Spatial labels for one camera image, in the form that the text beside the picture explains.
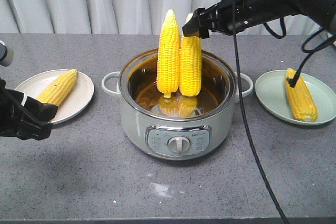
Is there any green electric cooking pot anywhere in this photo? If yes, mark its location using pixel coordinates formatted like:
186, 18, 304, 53
102, 49, 254, 161

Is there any green round plate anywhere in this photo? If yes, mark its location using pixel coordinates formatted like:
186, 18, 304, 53
255, 70, 335, 126

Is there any white round plate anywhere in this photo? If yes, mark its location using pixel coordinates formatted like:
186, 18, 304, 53
15, 69, 94, 124

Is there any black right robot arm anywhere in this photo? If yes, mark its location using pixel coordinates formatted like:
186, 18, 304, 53
183, 0, 335, 38

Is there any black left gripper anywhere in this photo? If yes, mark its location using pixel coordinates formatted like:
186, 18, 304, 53
1, 79, 58, 141

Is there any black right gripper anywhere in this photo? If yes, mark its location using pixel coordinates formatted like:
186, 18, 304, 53
182, 0, 263, 38

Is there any white curtain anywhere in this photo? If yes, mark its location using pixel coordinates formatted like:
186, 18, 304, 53
1, 0, 220, 35

